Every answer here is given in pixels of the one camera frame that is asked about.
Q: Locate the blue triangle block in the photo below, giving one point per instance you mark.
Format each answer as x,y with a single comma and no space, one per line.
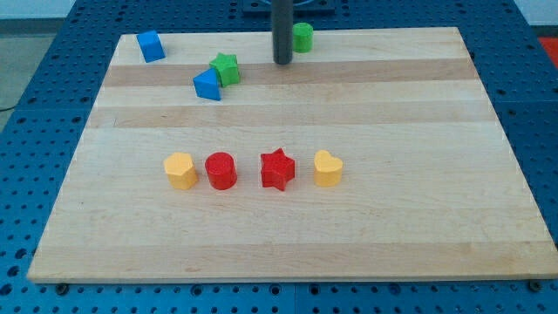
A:
207,85

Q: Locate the red star block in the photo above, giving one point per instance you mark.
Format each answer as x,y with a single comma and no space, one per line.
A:
277,169

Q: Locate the yellow heart block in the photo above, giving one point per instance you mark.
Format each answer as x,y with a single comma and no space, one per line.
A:
328,169

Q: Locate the red cylinder block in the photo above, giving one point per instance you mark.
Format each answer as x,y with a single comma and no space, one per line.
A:
221,170

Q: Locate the light wooden board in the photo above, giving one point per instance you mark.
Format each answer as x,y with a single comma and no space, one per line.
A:
430,190

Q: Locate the yellow hexagon block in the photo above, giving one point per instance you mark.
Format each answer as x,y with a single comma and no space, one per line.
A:
180,170

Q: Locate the green star block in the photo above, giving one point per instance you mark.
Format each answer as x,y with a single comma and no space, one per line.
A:
227,69

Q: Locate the green cylinder block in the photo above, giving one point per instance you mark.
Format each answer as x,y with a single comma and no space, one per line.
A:
302,37

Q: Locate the blue cube block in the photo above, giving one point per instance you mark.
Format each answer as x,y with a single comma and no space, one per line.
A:
150,46

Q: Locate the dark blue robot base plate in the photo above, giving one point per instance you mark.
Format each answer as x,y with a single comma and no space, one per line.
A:
263,7

